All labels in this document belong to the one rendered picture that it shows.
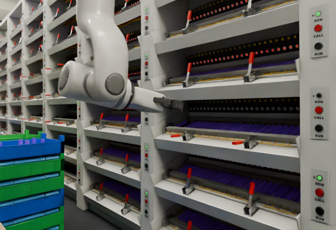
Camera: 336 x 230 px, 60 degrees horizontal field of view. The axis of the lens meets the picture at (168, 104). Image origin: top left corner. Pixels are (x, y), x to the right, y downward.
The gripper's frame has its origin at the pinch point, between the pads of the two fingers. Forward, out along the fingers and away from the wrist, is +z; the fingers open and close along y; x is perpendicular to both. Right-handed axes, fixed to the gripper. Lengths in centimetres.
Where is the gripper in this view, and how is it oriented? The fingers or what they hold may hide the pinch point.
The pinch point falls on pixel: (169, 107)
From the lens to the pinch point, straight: 84.8
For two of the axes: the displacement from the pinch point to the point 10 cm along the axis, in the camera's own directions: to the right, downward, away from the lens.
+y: 6.4, -0.1, -7.7
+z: 7.6, 2.2, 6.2
